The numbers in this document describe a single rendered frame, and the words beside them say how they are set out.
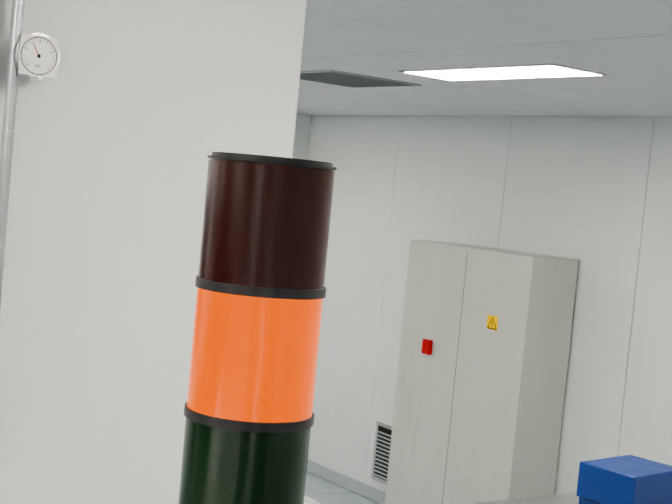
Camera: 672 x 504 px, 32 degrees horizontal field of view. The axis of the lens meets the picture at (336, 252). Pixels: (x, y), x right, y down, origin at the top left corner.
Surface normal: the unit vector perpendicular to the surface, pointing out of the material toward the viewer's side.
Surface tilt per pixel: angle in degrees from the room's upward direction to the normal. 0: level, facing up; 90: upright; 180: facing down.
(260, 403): 90
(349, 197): 90
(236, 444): 90
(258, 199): 90
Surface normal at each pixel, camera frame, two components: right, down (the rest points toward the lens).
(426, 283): -0.81, -0.04
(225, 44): 0.58, 0.10
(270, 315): 0.22, 0.07
